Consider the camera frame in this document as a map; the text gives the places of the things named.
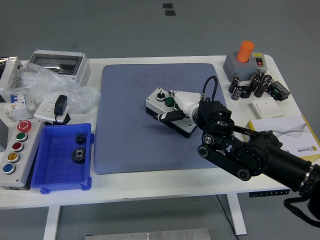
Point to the white circuit breaker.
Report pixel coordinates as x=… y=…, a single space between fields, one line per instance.
x=16 y=106

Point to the clear plastic bag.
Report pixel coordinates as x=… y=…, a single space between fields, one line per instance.
x=45 y=82

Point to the grey five-button control box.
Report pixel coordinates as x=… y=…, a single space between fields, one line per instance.
x=21 y=160

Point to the white table leg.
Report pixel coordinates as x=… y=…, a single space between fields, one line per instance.
x=51 y=222
x=237 y=215

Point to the large black gear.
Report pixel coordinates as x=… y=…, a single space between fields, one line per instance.
x=78 y=155

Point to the capacitor with silver print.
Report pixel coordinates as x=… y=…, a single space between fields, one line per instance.
x=237 y=93

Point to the white wall socket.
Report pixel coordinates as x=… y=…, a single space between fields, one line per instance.
x=43 y=110

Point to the grey metal plate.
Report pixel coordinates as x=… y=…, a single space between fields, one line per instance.
x=147 y=235

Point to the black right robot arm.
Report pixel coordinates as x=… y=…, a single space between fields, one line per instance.
x=265 y=155

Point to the white and yellow booklet box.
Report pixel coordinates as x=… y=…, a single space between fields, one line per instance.
x=287 y=125

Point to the black power adapter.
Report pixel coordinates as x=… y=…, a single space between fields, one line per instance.
x=60 y=103

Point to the orange cylinder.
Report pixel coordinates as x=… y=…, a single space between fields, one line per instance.
x=245 y=51

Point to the small black gear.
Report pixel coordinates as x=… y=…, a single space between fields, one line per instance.
x=80 y=139

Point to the blue-grey padded mat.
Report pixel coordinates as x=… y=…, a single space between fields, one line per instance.
x=140 y=140

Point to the dark cylindrical capacitor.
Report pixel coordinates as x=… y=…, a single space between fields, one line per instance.
x=260 y=89
x=260 y=75
x=254 y=83
x=267 y=78
x=235 y=83

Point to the dark floor outlet cover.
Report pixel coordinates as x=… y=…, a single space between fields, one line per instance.
x=170 y=13
x=167 y=5

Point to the black module with green terminal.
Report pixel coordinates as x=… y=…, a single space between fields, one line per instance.
x=281 y=90

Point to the grey four-control button box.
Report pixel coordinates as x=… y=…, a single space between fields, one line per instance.
x=156 y=100

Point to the grey metal box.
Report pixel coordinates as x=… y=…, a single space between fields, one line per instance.
x=3 y=135

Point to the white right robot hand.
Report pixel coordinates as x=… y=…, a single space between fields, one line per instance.
x=186 y=101

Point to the small white plastic part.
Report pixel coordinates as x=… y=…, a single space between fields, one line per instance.
x=31 y=103

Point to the white electrical box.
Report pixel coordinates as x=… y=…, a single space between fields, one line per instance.
x=10 y=75

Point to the blue plastic bin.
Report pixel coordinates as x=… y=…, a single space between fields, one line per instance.
x=57 y=172

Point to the grey block base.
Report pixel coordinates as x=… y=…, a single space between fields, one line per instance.
x=241 y=70

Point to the white red-black rocker switch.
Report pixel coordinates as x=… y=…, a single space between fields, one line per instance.
x=260 y=62

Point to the white wall switch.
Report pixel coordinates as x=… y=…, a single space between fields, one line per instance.
x=267 y=108

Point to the grey enclosure with clear window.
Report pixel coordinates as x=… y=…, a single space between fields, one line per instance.
x=80 y=72

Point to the black table control panel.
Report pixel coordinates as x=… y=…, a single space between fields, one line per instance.
x=265 y=193

